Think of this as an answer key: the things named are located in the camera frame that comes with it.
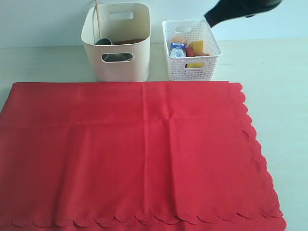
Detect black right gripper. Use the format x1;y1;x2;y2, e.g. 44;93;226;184
204;0;282;27

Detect yellow cheese wedge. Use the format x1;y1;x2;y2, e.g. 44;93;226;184
189;40;204;53

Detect red sausage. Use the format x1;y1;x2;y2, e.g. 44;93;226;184
186;47;195;57

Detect brown egg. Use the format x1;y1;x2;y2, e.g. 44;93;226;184
171;36;188;44

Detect small milk carton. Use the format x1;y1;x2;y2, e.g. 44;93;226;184
169;42;186;58

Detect yellow lemon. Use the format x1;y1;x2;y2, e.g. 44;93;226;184
186;62;206;69

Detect brown wooden plate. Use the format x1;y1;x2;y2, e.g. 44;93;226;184
113;38;145;45

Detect stainless steel cup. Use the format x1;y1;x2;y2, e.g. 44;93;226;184
95;38;132;62

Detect wooden chopstick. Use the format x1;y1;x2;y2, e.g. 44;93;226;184
95;0;102;39

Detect red tablecloth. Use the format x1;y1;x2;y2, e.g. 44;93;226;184
0;81;286;231

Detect orange fried chicken piece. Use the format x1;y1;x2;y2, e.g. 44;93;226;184
194;51;211;56

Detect white lattice plastic basket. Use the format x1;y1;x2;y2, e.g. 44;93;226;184
162;19;222;81

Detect cream plastic bin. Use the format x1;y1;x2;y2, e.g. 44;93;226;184
81;2;151;82

